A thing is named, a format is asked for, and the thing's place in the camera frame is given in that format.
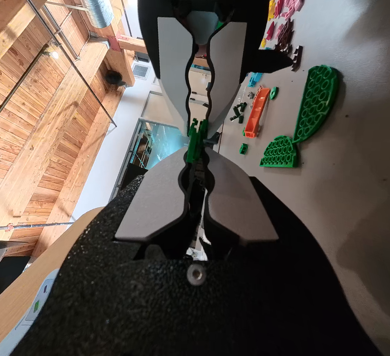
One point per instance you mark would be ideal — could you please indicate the cyan lego piece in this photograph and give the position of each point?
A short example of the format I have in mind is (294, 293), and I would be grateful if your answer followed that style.
(254, 79)

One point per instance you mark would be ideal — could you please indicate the small green lego brick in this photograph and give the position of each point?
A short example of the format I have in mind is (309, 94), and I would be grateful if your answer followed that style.
(243, 148)

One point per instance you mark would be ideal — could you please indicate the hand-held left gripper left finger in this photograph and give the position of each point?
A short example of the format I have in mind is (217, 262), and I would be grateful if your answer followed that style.
(152, 206)

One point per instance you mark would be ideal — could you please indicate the glass window panel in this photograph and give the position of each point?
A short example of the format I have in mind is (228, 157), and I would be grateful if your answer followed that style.
(158, 145)

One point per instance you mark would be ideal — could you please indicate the black wall-mounted box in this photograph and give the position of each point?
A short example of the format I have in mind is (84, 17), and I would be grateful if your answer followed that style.
(141, 56)

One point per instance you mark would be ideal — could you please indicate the red metal beam bracket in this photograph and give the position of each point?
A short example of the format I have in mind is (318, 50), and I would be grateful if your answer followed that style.
(114, 42)

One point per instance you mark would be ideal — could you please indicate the black dome ceiling fixture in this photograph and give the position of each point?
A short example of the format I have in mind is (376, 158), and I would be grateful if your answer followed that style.
(114, 78)

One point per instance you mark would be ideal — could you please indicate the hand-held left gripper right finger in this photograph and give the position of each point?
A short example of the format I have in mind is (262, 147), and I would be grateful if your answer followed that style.
(237, 209)

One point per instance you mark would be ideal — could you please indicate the horizontal metal pipe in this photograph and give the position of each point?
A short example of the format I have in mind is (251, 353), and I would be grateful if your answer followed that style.
(36, 225)

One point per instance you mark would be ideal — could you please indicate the white air vent grille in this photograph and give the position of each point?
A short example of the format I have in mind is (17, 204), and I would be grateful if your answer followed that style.
(141, 71)

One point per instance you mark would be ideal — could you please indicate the ceiling spot light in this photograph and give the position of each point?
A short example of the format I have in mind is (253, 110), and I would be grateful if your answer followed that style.
(54, 54)

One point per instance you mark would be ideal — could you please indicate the group of dark maroon lego pieces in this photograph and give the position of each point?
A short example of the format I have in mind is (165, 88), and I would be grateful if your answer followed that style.
(285, 34)

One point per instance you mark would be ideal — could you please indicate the large green half-round lego plate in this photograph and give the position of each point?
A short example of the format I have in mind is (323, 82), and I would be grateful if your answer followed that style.
(317, 99)

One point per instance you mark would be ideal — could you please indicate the green lego assembly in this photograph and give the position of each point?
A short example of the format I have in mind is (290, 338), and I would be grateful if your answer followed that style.
(195, 145)

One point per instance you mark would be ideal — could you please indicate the small grey lego pieces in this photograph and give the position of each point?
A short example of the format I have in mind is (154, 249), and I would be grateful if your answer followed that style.
(250, 95)

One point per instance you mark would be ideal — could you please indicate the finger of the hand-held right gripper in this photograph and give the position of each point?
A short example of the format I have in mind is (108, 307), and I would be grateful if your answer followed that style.
(228, 57)
(172, 57)

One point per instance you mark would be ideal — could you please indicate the black lego plate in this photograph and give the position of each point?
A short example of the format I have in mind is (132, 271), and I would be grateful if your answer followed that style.
(298, 58)

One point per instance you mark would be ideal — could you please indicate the lego instruction booklet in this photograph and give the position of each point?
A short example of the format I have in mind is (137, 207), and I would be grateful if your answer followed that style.
(30, 310)

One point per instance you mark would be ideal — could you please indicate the orange lego arch piece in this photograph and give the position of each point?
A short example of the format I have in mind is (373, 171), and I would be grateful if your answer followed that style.
(256, 115)

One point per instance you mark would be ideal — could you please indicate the small green half-round lego plate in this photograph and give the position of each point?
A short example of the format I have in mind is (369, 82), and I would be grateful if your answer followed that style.
(280, 153)

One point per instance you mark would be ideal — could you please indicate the dark green lego piece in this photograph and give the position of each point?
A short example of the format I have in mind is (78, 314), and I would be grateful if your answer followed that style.
(239, 119)
(240, 108)

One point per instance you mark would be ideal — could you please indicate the small green round lego piece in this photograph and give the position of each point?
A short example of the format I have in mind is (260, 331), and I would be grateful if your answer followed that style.
(273, 92)

